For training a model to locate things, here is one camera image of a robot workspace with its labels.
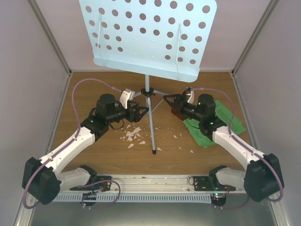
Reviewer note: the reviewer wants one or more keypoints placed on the light blue music stand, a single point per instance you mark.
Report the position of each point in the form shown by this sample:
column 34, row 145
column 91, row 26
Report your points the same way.
column 162, row 38

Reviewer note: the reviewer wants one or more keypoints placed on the green sheet music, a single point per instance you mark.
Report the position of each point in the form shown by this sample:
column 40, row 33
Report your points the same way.
column 226, row 115
column 200, row 135

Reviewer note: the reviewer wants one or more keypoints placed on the wooden metronome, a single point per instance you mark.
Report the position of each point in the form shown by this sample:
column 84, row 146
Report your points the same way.
column 175, row 111

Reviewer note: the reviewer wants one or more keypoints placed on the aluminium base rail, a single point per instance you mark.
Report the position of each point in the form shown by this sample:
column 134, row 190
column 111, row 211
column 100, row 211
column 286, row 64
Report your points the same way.
column 150, row 183

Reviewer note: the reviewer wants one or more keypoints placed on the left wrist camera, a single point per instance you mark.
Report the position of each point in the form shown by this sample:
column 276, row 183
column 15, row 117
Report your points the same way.
column 126, row 95

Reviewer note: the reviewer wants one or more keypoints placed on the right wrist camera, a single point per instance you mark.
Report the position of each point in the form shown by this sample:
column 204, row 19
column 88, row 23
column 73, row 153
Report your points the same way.
column 189, row 95

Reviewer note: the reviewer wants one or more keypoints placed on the grey slotted cable duct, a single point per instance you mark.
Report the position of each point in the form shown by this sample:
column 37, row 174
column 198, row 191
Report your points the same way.
column 127, row 197

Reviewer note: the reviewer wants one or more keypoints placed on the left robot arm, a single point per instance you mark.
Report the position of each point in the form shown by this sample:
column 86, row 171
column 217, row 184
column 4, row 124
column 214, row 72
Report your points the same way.
column 55, row 161

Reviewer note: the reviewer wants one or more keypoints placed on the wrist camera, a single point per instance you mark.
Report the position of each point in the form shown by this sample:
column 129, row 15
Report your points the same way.
column 189, row 95
column 126, row 95

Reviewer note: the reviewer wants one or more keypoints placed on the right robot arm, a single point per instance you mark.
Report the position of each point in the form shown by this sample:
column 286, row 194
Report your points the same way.
column 261, row 177

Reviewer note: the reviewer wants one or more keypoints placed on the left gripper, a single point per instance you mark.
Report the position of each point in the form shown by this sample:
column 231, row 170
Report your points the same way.
column 136, row 117

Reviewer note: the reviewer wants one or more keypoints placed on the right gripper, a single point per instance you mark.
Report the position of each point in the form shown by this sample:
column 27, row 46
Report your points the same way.
column 178, row 98

